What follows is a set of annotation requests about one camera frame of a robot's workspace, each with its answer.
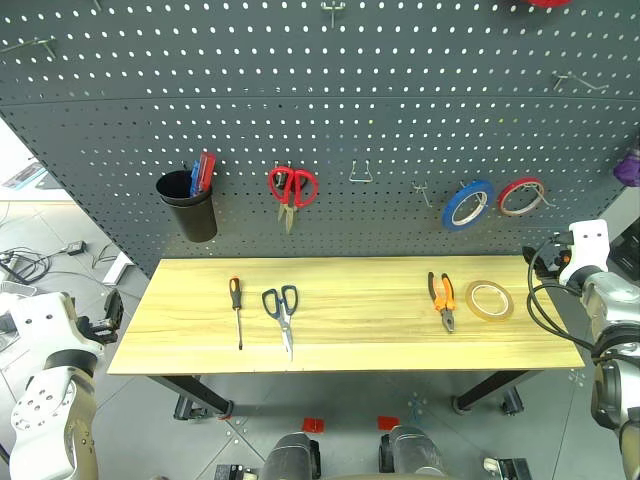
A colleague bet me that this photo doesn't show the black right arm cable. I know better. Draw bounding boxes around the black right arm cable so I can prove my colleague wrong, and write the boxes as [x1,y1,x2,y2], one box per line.
[524,238,609,359]

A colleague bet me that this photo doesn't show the orange black screwdriver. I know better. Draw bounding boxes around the orange black screwdriver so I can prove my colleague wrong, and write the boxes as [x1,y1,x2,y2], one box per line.
[228,276,245,351]

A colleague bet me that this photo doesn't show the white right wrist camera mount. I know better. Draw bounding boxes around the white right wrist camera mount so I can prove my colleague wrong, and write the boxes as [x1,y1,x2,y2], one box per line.
[557,219,611,287]

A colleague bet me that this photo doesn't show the red handled scissors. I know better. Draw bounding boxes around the red handled scissors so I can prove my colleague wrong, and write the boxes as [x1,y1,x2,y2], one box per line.
[268,165,319,235]

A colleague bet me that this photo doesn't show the light wooden table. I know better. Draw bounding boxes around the light wooden table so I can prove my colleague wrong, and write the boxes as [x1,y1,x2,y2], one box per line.
[106,255,586,376]

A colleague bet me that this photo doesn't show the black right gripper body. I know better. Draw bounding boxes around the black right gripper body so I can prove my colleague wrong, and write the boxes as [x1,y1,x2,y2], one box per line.
[522,232,574,277]

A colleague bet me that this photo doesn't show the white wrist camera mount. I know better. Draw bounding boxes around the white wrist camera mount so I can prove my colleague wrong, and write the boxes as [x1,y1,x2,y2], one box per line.
[0,291,104,359]
[557,219,611,287]

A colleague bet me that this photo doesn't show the dark rounded robot leg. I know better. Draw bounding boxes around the dark rounded robot leg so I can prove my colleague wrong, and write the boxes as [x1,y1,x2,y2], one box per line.
[259,432,322,480]
[378,424,447,480]

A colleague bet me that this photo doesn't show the clear tape roll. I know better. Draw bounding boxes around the clear tape roll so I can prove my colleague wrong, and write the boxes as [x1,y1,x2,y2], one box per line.
[465,279,515,323]

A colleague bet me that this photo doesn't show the silver pegboard hook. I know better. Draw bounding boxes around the silver pegboard hook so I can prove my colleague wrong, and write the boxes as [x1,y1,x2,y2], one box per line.
[319,0,346,29]
[552,72,611,94]
[412,180,434,209]
[0,37,59,59]

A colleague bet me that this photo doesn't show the black table leg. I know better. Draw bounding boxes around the black table leg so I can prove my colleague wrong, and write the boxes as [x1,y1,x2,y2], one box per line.
[452,369,546,416]
[147,374,234,421]

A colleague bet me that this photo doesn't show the red tape roll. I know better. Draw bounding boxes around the red tape roll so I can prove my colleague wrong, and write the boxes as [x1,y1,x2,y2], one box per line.
[497,177,546,217]

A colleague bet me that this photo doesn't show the black floor cables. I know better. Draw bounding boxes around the black floor cables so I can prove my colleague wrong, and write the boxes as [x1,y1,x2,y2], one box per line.
[0,244,71,286]

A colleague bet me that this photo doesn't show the grey pegboard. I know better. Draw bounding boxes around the grey pegboard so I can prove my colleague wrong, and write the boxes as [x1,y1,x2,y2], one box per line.
[0,0,640,277]

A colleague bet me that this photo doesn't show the white box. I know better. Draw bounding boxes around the white box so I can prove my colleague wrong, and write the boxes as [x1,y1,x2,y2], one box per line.
[102,251,135,286]

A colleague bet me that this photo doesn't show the purple object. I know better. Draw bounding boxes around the purple object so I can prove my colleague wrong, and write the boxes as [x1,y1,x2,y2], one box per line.
[612,137,640,189]

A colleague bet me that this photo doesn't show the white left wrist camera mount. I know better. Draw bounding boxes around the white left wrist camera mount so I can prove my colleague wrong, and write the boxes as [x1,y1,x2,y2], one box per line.
[0,291,104,359]

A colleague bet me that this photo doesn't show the silver wire loop hook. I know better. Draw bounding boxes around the silver wire loop hook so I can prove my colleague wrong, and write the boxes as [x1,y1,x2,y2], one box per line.
[348,159,374,184]

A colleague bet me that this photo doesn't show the blue handled scissors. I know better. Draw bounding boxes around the blue handled scissors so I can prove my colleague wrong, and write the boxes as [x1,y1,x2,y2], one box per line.
[261,284,299,362]

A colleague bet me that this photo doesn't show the black plastic cup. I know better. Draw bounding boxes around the black plastic cup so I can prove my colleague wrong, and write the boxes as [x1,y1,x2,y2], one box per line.
[155,169,219,244]

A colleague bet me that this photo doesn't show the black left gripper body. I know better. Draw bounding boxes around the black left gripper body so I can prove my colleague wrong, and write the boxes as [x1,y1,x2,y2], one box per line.
[75,314,119,347]

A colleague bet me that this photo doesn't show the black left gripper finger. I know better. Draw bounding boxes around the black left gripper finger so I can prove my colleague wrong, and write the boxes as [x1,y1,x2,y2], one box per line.
[102,288,125,332]

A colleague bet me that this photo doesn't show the blue tape roll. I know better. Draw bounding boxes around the blue tape roll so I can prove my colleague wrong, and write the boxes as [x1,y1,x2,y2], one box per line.
[440,179,496,232]

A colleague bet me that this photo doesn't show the orange black pliers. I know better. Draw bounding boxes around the orange black pliers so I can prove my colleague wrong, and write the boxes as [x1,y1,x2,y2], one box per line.
[427,271,457,334]

